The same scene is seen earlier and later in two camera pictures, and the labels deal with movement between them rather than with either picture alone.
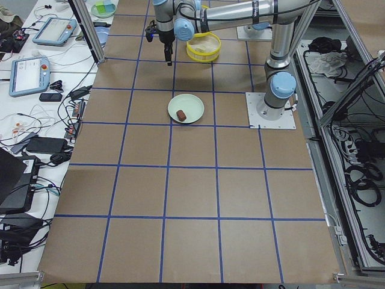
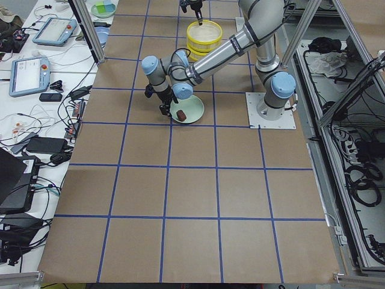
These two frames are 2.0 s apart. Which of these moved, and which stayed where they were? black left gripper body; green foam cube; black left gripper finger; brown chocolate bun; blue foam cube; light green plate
Moved: black left gripper finger; black left gripper body
Stayed: blue foam cube; light green plate; brown chocolate bun; green foam cube
